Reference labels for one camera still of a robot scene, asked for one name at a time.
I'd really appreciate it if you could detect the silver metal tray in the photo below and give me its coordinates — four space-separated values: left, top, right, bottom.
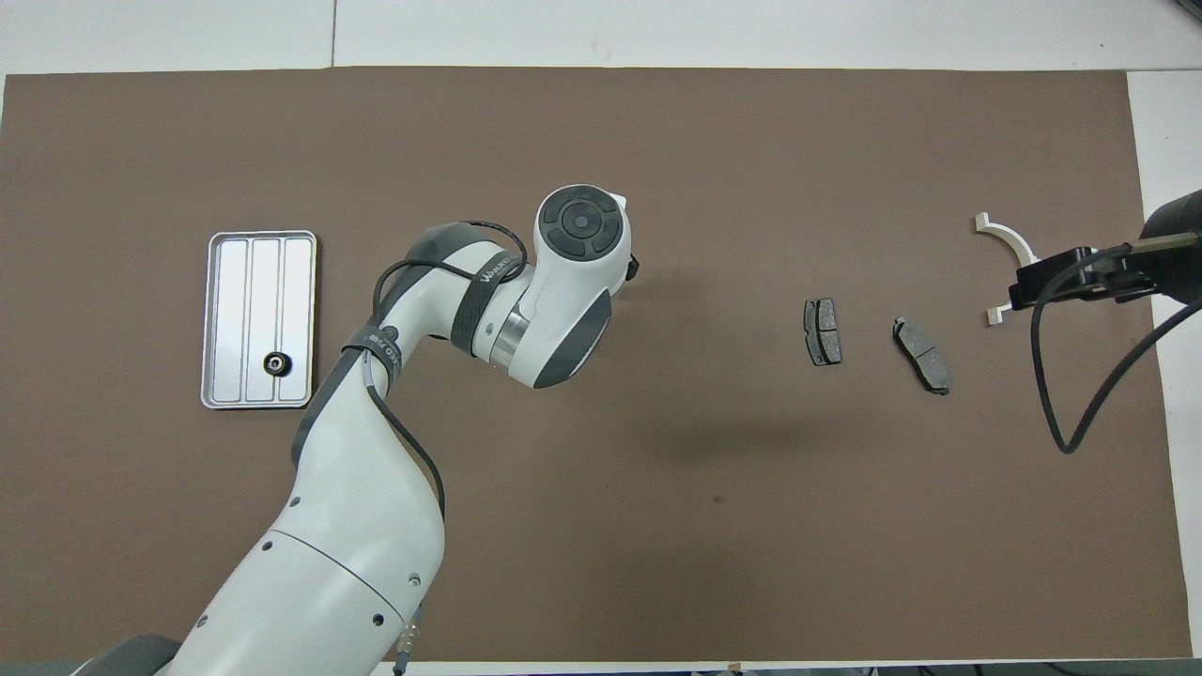
200 230 318 410

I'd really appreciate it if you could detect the brown table mat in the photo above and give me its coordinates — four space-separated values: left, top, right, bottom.
0 66 1194 664

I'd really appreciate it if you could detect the white half-ring bracket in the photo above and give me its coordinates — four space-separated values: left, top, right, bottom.
975 213 1040 328

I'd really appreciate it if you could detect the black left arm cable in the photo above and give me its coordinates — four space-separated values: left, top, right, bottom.
371 220 529 676

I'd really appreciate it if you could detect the dark grey brake pad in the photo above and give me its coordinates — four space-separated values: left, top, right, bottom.
803 298 843 367
892 316 952 396

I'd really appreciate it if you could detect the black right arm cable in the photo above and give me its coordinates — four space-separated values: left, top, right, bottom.
1030 239 1202 455

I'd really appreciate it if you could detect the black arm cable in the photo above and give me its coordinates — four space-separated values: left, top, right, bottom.
371 220 529 676
1030 239 1202 455

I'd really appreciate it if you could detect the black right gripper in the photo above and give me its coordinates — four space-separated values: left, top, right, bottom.
1009 246 1158 312

